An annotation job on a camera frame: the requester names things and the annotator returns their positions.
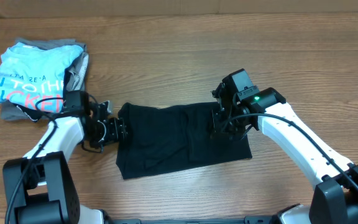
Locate black t-shirt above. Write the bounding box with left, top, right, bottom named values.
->
left=116, top=102, right=252, bottom=179

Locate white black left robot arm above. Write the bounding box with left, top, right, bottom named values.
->
left=2, top=90, right=127, bottom=224

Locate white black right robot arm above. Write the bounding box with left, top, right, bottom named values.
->
left=211, top=69, right=358, bottom=224

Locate grey striped folded garment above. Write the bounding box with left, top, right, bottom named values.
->
left=64, top=52, right=89, bottom=91

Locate black folded garment in stack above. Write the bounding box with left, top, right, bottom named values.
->
left=16, top=105, right=47, bottom=123

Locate light blue printed t-shirt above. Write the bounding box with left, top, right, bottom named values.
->
left=0, top=42, right=83, bottom=113

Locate dark grey folded garment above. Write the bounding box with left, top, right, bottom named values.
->
left=1, top=38, right=87, bottom=121

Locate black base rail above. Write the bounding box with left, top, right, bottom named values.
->
left=104, top=215, right=273, bottom=224

